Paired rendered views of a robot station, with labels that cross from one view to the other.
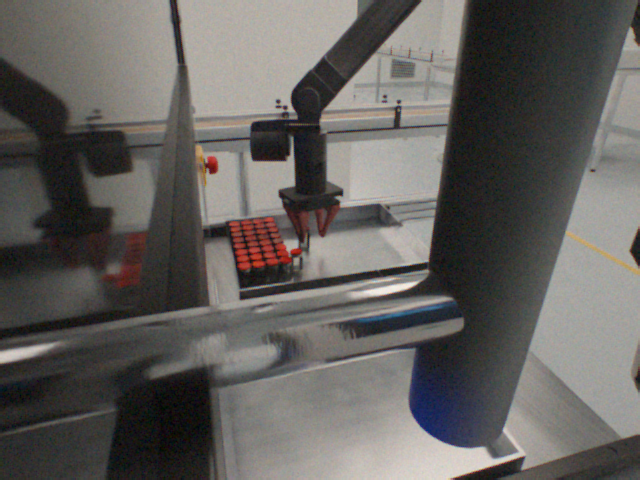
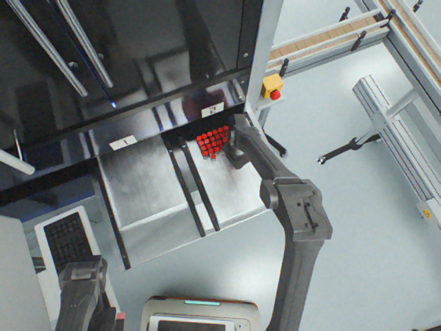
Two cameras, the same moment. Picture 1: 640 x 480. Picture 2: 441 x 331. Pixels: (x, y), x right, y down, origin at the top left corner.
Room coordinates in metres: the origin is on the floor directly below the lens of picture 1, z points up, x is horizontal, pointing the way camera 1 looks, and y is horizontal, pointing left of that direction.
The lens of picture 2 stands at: (0.58, -0.36, 2.06)
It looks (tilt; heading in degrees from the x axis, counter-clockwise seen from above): 72 degrees down; 82
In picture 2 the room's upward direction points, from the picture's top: 2 degrees clockwise
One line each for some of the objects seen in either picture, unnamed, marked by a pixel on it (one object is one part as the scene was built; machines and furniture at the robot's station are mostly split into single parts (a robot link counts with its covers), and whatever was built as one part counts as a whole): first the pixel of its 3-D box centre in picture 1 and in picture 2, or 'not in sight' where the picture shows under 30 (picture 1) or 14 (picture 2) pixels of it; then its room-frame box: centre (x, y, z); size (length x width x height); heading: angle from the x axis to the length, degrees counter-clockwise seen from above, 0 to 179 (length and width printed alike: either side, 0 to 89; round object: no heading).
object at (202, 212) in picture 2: not in sight; (201, 209); (0.55, -0.16, 0.91); 0.14 x 0.03 x 0.06; 106
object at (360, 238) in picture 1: (323, 246); (233, 168); (0.68, -0.01, 0.90); 0.34 x 0.26 x 0.04; 106
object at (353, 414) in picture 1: (314, 401); (139, 174); (0.33, 0.00, 0.90); 0.34 x 0.26 x 0.04; 106
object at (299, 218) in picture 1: (307, 217); not in sight; (0.69, 0.02, 0.95); 0.07 x 0.07 x 0.09; 31
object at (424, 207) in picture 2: not in sight; (431, 212); (1.67, -0.23, 0.50); 0.12 x 0.05 x 0.09; 106
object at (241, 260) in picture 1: (240, 254); (218, 133); (0.64, 0.14, 0.90); 0.18 x 0.02 x 0.05; 16
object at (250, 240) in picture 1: (252, 252); (220, 138); (0.65, 0.12, 0.90); 0.18 x 0.02 x 0.05; 16
